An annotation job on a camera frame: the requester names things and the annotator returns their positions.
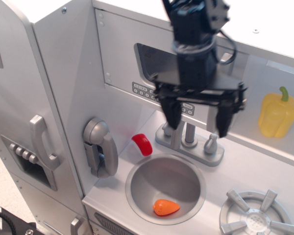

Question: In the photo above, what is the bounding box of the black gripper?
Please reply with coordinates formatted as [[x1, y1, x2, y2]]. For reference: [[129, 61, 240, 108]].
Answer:
[[152, 48, 247, 138]]

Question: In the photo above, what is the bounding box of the grey microwave door handle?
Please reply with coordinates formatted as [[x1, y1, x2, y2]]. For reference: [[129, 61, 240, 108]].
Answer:
[[206, 52, 232, 133]]

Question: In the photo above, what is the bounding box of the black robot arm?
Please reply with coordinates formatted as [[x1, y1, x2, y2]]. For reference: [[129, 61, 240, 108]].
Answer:
[[152, 0, 247, 138]]

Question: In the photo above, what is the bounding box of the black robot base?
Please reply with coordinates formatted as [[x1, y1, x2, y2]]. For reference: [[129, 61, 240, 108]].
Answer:
[[0, 207, 43, 235]]

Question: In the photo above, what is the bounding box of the grey toy faucet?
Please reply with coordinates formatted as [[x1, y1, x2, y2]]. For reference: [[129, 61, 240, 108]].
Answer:
[[155, 121, 224, 167]]

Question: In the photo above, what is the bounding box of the red toy pepper slice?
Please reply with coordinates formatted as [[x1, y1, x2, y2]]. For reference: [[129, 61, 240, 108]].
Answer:
[[131, 133, 153, 157]]

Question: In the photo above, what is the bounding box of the round metal sink bowl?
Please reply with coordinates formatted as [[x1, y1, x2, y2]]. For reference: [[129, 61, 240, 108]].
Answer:
[[125, 154, 206, 225]]

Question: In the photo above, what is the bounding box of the yellow toy bell pepper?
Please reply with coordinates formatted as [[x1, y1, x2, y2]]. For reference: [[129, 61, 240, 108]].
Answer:
[[258, 86, 294, 138]]

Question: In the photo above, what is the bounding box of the orange toy carrot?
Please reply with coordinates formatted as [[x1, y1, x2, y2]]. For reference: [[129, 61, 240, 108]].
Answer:
[[152, 199, 180, 216]]

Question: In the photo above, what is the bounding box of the grey toy telephone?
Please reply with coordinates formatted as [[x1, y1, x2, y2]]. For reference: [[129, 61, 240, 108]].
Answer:
[[83, 117, 118, 178]]

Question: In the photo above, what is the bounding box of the grey stove burner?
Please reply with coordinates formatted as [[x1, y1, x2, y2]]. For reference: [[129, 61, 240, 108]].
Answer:
[[219, 189, 294, 235]]

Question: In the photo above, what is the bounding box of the white toy kitchen unit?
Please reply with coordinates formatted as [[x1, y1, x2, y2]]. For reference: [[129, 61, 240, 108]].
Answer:
[[0, 0, 294, 235]]

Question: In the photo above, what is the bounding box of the grey oven control panel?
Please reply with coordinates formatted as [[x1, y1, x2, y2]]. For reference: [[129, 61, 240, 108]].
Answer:
[[94, 212, 134, 235]]

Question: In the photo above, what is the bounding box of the grey ice dispenser panel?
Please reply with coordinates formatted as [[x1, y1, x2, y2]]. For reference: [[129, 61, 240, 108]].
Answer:
[[0, 135, 57, 191]]

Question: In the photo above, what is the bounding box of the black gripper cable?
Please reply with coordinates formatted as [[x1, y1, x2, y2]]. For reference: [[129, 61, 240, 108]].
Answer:
[[217, 29, 237, 66]]

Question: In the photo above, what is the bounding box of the grey fridge door handle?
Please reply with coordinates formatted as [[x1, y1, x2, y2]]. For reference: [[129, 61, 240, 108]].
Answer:
[[29, 115, 60, 171]]

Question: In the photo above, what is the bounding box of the grey lower door handle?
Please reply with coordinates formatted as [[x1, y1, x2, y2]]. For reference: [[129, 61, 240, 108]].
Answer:
[[70, 217, 88, 235]]

